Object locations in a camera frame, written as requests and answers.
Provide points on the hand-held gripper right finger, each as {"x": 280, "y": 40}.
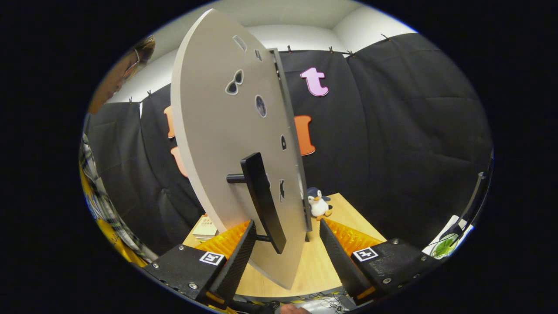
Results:
{"x": 338, "y": 257}

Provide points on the person's head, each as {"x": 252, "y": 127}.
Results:
{"x": 117, "y": 78}

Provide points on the black backdrop cloth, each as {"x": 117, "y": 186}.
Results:
{"x": 392, "y": 152}

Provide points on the penguin plush toy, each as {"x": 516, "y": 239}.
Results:
{"x": 319, "y": 205}

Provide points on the grey shoe cabinet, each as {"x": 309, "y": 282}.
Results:
{"x": 287, "y": 113}

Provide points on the person's plaid shirt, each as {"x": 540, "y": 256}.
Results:
{"x": 98, "y": 192}

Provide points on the beige shoe cabinet door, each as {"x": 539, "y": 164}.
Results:
{"x": 209, "y": 131}

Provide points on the stack of books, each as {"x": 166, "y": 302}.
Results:
{"x": 205, "y": 229}

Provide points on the white and green object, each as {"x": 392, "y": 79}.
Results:
{"x": 447, "y": 246}

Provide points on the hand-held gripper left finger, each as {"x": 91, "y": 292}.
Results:
{"x": 239, "y": 257}

